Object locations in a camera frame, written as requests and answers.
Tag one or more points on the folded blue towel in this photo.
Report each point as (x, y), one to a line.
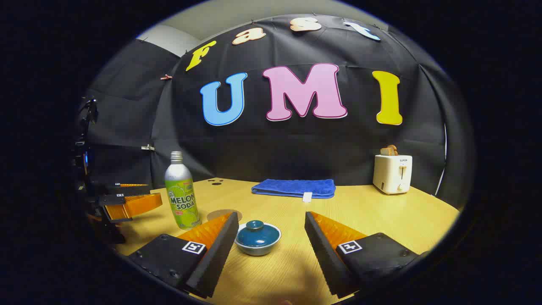
(292, 187)

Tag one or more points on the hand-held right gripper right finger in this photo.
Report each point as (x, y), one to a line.
(324, 250)

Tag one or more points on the silver green-label water bottle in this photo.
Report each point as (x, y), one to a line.
(182, 199)

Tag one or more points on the white toaster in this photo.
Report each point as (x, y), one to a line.
(391, 173)

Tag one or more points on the copper clip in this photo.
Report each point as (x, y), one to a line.
(166, 77)

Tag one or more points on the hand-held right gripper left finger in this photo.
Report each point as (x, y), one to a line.
(218, 250)

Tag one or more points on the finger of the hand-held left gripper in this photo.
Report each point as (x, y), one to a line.
(127, 185)
(131, 205)

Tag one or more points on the white teacup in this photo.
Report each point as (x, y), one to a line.
(257, 251)

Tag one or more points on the blue teacup lid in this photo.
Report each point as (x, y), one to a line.
(257, 235)

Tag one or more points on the round brown coaster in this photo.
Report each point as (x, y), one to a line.
(218, 214)

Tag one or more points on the black backdrop cloth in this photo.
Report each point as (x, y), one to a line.
(296, 148)

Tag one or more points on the metal clip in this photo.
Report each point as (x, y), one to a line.
(147, 147)

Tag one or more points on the bread slice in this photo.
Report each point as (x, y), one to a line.
(388, 150)

